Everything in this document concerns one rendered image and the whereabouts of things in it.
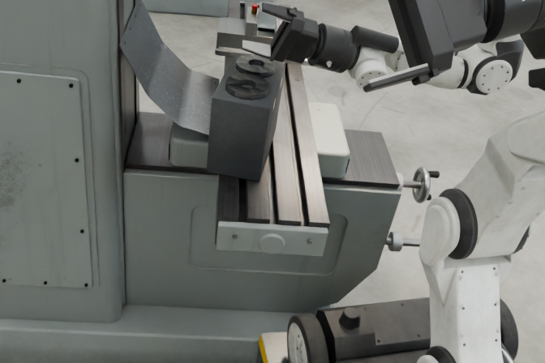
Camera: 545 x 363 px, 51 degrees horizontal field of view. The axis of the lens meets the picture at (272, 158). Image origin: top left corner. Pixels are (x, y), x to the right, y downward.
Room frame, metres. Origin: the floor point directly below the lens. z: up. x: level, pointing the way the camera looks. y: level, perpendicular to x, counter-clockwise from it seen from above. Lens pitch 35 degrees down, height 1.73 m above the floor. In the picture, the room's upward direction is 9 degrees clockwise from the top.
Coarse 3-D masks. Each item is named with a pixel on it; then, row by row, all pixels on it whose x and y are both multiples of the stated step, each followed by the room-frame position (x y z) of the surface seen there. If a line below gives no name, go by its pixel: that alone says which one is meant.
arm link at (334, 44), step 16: (288, 32) 1.04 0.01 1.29; (304, 32) 1.05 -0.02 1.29; (320, 32) 1.08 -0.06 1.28; (336, 32) 1.08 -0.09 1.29; (272, 48) 1.09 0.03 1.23; (288, 48) 1.05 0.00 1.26; (304, 48) 1.06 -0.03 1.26; (320, 48) 1.06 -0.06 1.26; (336, 48) 1.06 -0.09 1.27; (320, 64) 1.06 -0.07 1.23; (336, 64) 1.06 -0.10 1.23
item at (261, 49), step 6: (246, 42) 1.08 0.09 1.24; (252, 42) 1.08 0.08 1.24; (246, 48) 1.06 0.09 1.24; (252, 48) 1.07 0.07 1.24; (258, 48) 1.08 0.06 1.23; (264, 48) 1.09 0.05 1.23; (270, 48) 1.09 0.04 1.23; (258, 54) 1.07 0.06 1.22; (264, 54) 1.07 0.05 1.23; (270, 54) 1.08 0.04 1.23
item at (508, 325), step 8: (504, 304) 1.10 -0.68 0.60; (504, 312) 1.07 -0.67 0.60; (504, 320) 1.05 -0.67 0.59; (512, 320) 1.06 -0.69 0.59; (504, 328) 1.03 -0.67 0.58; (512, 328) 1.04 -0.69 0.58; (504, 336) 1.02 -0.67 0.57; (512, 336) 1.02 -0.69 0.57; (504, 344) 1.00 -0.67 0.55; (512, 344) 1.01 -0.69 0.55; (512, 352) 1.00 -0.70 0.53
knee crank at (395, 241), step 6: (390, 234) 1.36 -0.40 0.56; (396, 234) 1.34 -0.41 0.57; (390, 240) 1.33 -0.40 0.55; (396, 240) 1.32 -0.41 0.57; (402, 240) 1.33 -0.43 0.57; (408, 240) 1.35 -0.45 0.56; (414, 240) 1.35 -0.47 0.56; (420, 240) 1.35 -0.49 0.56; (390, 246) 1.33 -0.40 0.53; (396, 246) 1.31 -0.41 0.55; (414, 246) 1.34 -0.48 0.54
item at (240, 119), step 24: (240, 72) 1.12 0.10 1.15; (264, 72) 1.11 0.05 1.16; (216, 96) 1.00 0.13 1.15; (240, 96) 1.01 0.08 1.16; (264, 96) 1.03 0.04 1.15; (216, 120) 0.99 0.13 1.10; (240, 120) 0.99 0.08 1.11; (264, 120) 0.99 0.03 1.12; (216, 144) 0.99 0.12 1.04; (240, 144) 0.99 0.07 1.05; (264, 144) 0.99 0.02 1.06; (216, 168) 0.99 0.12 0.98; (240, 168) 0.99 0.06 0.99
